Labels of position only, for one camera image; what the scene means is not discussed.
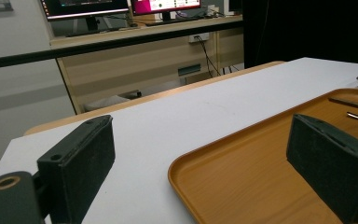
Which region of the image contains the black curtain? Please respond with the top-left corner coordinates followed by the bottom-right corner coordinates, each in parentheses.
top-left (241, 0), bottom-right (358, 67)

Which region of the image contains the white power outlet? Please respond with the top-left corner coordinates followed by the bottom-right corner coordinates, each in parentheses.
top-left (188, 32), bottom-right (211, 44)

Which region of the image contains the monitor with pink screen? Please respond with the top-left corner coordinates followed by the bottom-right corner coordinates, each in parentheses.
top-left (130, 0), bottom-right (202, 22)

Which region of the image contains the light wooden desk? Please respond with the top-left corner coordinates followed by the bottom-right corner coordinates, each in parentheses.
top-left (48, 14), bottom-right (246, 116)

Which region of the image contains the brown wooden tray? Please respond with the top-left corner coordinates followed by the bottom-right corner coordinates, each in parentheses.
top-left (167, 87), bottom-right (358, 224)

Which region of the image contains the black frame bar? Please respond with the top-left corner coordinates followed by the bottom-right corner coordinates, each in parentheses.
top-left (0, 19), bottom-right (244, 72)

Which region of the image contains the monitor with dark screen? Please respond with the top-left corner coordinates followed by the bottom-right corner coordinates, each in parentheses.
top-left (39, 0), bottom-right (131, 33)

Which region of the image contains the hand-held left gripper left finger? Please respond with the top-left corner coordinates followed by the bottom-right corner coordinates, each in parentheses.
top-left (36, 114), bottom-right (117, 224)

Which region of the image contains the light wooden table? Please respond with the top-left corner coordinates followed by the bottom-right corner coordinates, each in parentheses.
top-left (22, 60), bottom-right (286, 137)

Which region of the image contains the dark wooden chopstick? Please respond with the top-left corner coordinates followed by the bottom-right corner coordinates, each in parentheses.
top-left (327, 96), bottom-right (358, 113)

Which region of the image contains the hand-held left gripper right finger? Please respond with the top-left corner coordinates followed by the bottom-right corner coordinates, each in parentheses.
top-left (285, 113), bottom-right (358, 224)

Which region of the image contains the black desk cable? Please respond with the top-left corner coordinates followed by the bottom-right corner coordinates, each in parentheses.
top-left (195, 35), bottom-right (224, 78)

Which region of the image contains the grey drawer handle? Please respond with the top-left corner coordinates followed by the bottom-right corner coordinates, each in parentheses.
top-left (177, 63), bottom-right (202, 77)

